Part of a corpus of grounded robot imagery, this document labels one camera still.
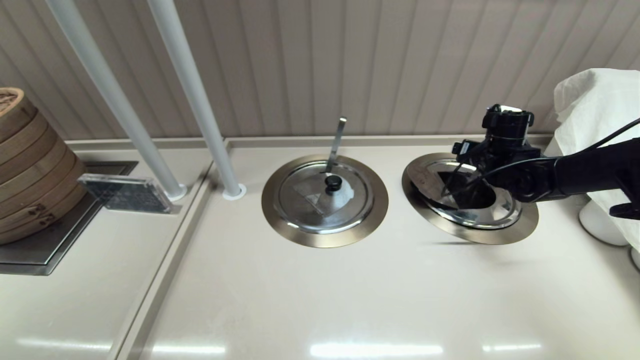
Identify sunken steel pot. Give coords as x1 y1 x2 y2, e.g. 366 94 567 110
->
437 171 497 211

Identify white metal pole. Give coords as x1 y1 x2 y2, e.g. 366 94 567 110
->
46 0 183 196
146 0 245 196

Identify clear acrylic sign holder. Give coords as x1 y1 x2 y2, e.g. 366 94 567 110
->
77 172 182 215

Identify bamboo steamer stack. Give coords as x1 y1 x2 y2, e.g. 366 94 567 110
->
0 86 90 246

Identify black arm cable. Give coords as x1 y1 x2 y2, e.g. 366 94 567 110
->
441 118 640 197

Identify left steel ladle handle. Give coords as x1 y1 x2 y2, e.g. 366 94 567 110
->
326 116 348 173

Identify white pole base ring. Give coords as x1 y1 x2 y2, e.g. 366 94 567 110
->
161 183 189 202
221 182 247 201

